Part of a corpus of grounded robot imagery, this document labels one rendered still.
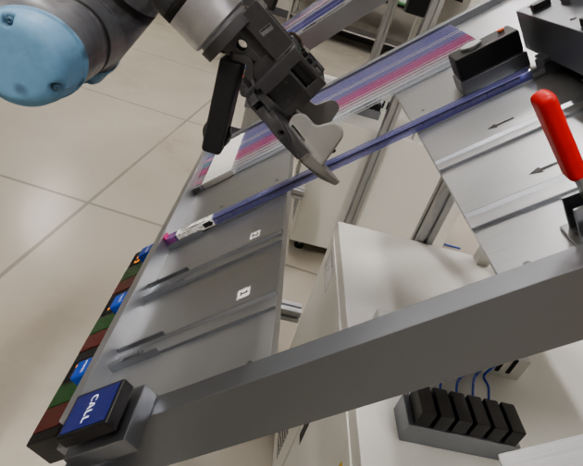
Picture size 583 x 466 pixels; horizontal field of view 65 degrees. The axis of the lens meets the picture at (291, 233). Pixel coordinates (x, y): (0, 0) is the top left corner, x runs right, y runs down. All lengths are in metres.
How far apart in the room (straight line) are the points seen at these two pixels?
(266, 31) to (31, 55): 0.23
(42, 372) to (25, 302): 0.28
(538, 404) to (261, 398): 0.59
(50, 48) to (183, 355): 0.28
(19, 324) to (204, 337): 1.17
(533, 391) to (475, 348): 0.56
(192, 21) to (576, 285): 0.42
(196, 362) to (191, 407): 0.06
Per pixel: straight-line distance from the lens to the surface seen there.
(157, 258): 0.65
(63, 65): 0.43
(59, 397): 0.59
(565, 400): 0.93
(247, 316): 0.43
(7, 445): 1.34
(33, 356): 1.50
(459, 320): 0.32
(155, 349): 0.48
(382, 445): 0.67
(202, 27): 0.53
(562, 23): 0.55
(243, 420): 0.39
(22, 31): 0.42
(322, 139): 0.53
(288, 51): 0.54
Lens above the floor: 1.13
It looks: 31 degrees down
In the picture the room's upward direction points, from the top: 18 degrees clockwise
